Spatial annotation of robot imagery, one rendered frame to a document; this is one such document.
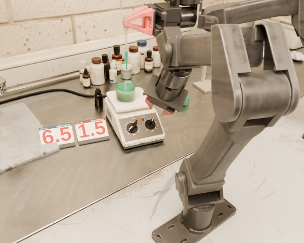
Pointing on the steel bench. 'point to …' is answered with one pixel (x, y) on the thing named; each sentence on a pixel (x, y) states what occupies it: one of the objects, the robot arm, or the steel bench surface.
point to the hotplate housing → (113, 116)
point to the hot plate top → (139, 102)
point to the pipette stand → (203, 86)
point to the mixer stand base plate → (16, 139)
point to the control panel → (142, 130)
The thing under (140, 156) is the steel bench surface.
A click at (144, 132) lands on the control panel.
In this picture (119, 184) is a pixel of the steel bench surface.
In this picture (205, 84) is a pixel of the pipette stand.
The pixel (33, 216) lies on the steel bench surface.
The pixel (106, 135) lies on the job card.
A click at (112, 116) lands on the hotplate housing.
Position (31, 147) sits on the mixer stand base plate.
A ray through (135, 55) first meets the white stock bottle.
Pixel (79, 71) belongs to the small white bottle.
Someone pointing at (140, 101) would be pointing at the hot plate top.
